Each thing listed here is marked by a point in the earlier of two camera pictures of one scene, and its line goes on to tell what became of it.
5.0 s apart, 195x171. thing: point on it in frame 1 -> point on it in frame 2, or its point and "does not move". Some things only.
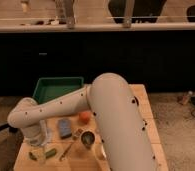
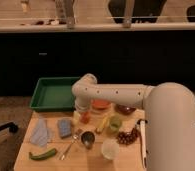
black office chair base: (1, 127) does not move
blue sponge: (65, 128) does not move
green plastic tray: (50, 87) does not move
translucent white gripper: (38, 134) -> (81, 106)
